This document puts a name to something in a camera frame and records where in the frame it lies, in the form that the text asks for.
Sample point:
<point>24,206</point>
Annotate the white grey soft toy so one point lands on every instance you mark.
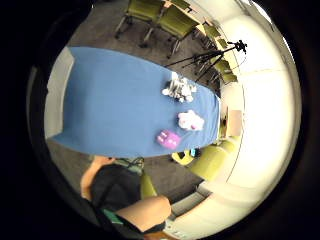
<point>180,89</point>

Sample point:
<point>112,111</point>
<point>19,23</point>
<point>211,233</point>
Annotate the black camera tripod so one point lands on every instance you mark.
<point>210,57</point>

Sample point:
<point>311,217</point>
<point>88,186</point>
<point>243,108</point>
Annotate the purple soft toy cube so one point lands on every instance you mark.
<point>168,139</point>

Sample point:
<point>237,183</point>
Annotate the black camera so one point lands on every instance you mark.
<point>240,45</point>

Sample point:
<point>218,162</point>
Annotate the green chair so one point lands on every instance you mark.
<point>176,23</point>
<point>226,71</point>
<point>213,32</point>
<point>147,187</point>
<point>143,10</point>
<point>211,161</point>

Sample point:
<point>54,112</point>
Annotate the blue tablecloth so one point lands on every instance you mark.
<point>116,106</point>

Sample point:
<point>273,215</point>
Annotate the the person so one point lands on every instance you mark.
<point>115,190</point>

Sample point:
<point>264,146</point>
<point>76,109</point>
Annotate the white pink soft toy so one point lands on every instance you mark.
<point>190,120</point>

